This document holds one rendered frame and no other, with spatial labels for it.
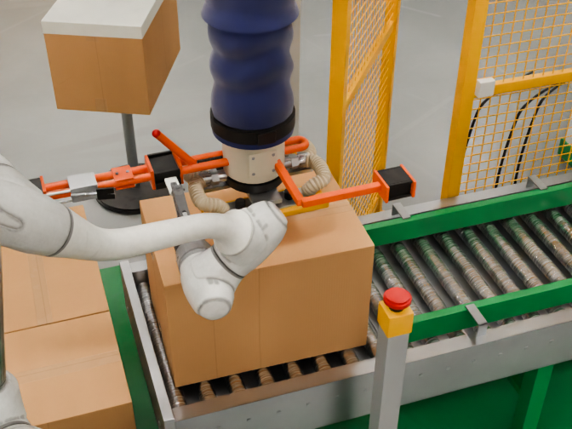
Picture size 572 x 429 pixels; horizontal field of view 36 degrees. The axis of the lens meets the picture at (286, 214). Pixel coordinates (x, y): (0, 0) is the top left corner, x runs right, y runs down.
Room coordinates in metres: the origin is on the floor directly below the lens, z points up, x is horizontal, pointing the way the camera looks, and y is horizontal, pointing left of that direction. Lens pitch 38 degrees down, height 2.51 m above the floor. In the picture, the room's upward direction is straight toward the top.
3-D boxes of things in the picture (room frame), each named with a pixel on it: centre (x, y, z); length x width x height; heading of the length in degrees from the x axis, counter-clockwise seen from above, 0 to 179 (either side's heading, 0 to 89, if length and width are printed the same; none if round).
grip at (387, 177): (1.84, -0.28, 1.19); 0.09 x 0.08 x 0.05; 20
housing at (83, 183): (1.83, 0.53, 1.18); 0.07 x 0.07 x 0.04; 20
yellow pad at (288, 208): (1.90, 0.06, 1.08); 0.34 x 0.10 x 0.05; 110
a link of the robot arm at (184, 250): (1.55, 0.21, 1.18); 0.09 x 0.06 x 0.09; 109
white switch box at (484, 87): (2.65, -0.69, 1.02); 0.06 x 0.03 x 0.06; 109
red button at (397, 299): (1.58, -0.28, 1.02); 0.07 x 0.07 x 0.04
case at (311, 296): (1.98, 0.09, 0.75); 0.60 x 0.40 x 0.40; 107
